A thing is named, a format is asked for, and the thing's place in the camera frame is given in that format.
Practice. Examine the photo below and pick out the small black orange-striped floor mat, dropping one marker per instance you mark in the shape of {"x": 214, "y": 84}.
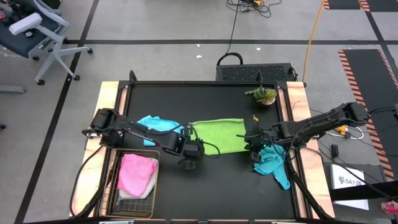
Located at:
{"x": 342, "y": 3}

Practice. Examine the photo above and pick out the turquoise microfiber towel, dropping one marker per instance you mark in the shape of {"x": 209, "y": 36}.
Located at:
{"x": 270, "y": 165}

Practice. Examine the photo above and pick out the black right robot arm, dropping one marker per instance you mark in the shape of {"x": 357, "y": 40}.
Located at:
{"x": 317, "y": 121}

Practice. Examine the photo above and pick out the large black orange-striped floor mat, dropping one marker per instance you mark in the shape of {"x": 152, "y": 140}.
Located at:
{"x": 370, "y": 87}

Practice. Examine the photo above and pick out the green microfiber towel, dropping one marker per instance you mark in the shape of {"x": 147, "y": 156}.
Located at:
{"x": 220, "y": 133}

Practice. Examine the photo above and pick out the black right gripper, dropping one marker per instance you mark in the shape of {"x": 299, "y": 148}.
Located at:
{"x": 259, "y": 140}

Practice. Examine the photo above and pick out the blue microfiber towel white tag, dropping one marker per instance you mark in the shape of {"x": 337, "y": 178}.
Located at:
{"x": 158, "y": 124}

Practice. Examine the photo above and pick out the small black power brick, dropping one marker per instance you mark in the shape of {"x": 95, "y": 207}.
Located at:
{"x": 335, "y": 151}

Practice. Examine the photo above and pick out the small potted succulent plant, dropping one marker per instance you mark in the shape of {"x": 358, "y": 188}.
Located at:
{"x": 264, "y": 95}

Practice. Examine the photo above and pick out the black perforated computer case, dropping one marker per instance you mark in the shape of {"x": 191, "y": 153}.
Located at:
{"x": 248, "y": 73}

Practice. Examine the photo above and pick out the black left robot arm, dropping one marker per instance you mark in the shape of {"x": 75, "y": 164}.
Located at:
{"x": 146, "y": 135}

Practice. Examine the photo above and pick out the light wooden table side board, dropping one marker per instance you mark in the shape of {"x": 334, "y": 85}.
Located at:
{"x": 314, "y": 174}
{"x": 88, "y": 180}

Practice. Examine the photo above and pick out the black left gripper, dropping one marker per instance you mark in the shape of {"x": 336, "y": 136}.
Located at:
{"x": 192, "y": 151}

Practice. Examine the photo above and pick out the white grey office chair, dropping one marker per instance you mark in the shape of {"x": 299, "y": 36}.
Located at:
{"x": 23, "y": 23}

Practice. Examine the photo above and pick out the pink microfiber towel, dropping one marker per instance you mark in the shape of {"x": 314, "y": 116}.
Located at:
{"x": 135, "y": 174}

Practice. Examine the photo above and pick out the grey desk foot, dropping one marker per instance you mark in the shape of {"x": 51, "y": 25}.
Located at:
{"x": 12, "y": 89}

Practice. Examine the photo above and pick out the pink speckled object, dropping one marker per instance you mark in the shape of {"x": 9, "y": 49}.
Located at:
{"x": 390, "y": 208}

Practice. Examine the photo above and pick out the white paper sign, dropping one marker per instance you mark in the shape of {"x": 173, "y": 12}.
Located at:
{"x": 345, "y": 193}

